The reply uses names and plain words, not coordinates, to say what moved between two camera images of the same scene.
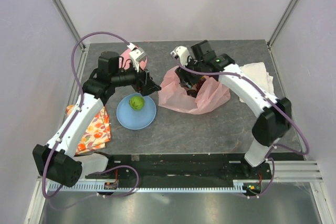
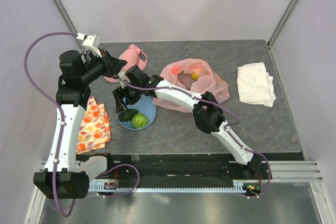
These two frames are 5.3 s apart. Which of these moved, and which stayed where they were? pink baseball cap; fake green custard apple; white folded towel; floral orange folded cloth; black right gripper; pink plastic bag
Moved: pink plastic bag; black right gripper; fake green custard apple
Stayed: white folded towel; floral orange folded cloth; pink baseball cap
